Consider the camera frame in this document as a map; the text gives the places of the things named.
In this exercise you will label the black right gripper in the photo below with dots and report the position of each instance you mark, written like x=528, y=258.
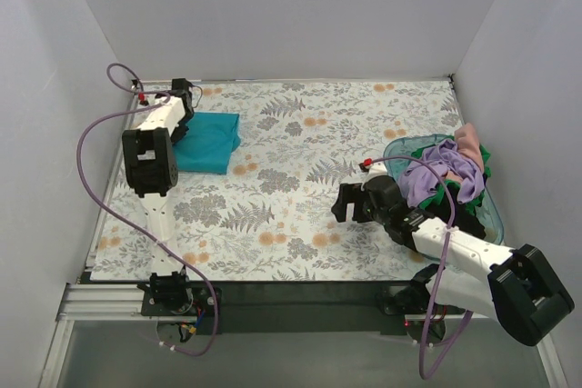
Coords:
x=356, y=202

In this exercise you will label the teal t shirt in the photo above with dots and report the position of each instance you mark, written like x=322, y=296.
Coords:
x=209, y=142

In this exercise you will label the aluminium frame rail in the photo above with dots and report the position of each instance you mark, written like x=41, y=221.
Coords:
x=94, y=302

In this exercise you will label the clear blue plastic bin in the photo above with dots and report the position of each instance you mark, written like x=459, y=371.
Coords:
x=482, y=209

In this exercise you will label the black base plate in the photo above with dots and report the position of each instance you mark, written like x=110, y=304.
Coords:
x=288, y=307

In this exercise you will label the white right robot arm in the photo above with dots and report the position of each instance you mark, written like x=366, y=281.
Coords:
x=516, y=287

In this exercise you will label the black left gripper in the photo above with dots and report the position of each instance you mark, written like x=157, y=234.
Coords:
x=180, y=132

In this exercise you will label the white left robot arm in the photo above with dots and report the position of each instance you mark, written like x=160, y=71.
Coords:
x=151, y=170

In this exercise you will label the floral table mat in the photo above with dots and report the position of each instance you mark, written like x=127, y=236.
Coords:
x=269, y=217

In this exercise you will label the pink t shirt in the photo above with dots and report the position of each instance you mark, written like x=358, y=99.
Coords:
x=468, y=160

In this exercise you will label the green t shirt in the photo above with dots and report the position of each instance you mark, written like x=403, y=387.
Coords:
x=485, y=154

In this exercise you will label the black t shirt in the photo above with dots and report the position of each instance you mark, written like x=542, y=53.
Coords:
x=439, y=206

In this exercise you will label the lilac t shirt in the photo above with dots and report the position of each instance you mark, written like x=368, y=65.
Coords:
x=420, y=181

